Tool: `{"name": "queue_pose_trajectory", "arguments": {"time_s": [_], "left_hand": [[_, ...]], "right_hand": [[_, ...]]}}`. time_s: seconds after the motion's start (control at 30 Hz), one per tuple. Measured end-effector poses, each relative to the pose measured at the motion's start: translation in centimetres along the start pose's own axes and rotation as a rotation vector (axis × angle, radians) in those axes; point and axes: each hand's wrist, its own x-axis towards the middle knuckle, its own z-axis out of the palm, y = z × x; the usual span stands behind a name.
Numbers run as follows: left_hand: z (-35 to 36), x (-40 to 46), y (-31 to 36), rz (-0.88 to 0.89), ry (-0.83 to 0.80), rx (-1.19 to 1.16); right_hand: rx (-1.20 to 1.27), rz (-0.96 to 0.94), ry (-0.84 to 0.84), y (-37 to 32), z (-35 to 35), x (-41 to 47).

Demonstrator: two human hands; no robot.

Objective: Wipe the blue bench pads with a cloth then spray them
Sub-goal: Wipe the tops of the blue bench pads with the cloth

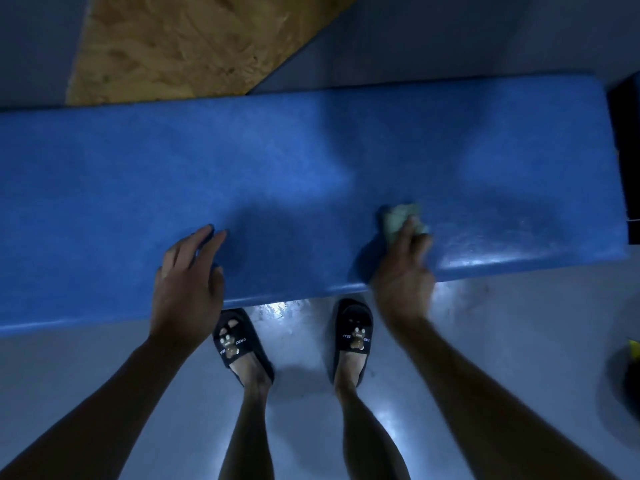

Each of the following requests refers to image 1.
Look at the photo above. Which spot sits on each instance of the person's right hand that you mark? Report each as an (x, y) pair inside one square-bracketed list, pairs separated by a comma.
[(402, 287)]

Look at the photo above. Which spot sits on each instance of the person's left hand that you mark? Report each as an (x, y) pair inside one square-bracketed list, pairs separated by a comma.
[(182, 299)]

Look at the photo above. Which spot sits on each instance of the person's right fingers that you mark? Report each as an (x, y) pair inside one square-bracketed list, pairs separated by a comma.
[(411, 244)]

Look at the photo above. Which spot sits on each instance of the person's left thumb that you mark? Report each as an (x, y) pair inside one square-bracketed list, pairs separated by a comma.
[(218, 282)]

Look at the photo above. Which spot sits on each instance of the person's left middle finger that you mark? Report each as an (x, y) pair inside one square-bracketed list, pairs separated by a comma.
[(192, 240)]

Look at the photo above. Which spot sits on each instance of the pale green cleaning cloth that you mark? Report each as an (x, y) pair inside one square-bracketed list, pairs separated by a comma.
[(402, 219)]

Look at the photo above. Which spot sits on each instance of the person's left forearm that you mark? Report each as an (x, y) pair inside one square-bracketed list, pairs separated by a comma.
[(95, 414)]

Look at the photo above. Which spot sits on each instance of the person's right forearm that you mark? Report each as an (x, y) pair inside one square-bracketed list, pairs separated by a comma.
[(490, 404)]

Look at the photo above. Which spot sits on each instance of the black left slipper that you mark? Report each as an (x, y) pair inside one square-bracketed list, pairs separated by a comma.
[(235, 339)]

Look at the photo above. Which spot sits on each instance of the black slipper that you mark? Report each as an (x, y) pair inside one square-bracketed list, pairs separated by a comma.
[(235, 339), (354, 334)]

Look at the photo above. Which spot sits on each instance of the black right slipper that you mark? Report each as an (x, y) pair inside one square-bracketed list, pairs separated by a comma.
[(354, 334)]

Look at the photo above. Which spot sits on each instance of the blue bench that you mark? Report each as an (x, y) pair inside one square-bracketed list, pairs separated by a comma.
[(300, 169)]

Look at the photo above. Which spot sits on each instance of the person's left leg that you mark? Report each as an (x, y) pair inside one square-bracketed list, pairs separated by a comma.
[(248, 424)]

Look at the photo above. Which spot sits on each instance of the person's leg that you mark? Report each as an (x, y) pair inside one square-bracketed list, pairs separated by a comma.
[(367, 424), (248, 424)]

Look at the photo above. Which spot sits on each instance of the person's right leg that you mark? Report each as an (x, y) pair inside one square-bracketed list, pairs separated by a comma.
[(367, 424)]

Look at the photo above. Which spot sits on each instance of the wooden chipboard panel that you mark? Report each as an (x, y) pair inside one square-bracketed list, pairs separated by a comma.
[(180, 44)]

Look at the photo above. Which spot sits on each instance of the dark object with yellow part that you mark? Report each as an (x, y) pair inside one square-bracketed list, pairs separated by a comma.
[(629, 379)]

